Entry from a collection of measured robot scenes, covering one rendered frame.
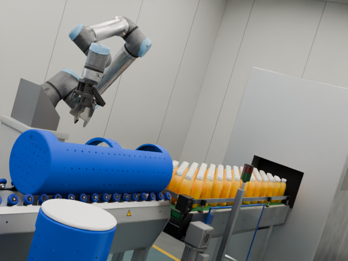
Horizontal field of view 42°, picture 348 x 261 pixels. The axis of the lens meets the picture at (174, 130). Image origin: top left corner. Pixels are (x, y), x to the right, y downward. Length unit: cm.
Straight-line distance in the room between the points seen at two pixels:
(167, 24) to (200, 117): 173
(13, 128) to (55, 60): 258
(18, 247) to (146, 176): 74
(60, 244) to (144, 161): 89
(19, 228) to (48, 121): 112
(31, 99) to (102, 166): 95
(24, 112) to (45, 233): 145
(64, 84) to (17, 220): 128
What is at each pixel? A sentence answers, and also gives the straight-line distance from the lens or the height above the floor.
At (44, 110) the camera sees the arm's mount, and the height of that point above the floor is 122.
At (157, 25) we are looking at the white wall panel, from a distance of 651.
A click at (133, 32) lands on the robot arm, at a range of 270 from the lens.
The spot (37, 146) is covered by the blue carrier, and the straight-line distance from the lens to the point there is 200.
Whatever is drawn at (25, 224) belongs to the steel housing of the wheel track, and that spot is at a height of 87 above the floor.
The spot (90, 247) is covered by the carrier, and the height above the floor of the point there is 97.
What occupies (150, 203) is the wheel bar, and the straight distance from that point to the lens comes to 255.
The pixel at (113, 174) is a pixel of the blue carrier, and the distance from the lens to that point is 219.
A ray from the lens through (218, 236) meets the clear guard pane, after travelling 303.
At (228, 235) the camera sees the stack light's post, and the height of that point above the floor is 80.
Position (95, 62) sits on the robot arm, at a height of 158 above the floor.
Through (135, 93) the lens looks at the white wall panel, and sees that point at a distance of 643.
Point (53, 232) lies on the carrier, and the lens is 161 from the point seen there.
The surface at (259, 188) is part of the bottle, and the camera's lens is 361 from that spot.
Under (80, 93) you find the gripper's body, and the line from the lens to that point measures 206.
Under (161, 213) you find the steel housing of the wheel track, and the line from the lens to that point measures 264.
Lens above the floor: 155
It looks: 5 degrees down
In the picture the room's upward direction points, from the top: 17 degrees clockwise
